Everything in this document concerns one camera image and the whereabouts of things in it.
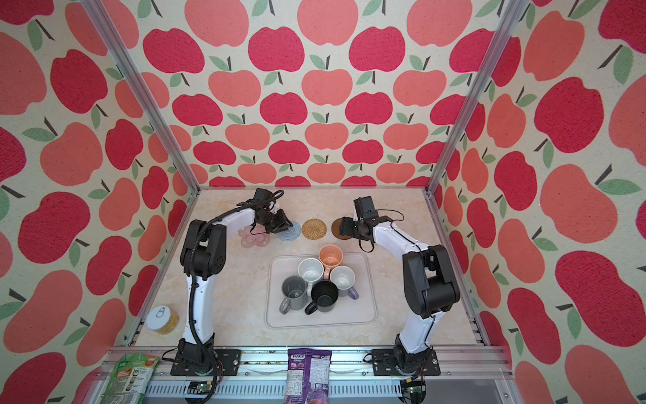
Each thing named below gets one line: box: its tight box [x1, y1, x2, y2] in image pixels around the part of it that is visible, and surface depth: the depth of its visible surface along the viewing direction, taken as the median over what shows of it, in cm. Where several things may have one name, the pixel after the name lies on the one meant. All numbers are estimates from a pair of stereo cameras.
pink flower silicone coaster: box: [238, 225, 271, 249], surface depth 104 cm
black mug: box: [304, 280, 339, 315], surface depth 82 cm
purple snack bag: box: [284, 347, 333, 404], surface depth 72 cm
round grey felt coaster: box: [277, 221, 302, 243], surface depth 106 cm
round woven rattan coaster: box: [301, 217, 328, 240], surface depth 108 cm
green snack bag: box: [99, 353, 160, 404], surface depth 72 cm
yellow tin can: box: [145, 305, 180, 335], surface depth 80 cm
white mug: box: [297, 257, 324, 297], surface depth 88 cm
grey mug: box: [279, 275, 308, 315], surface depth 82 cm
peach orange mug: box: [318, 244, 345, 280], surface depth 91 cm
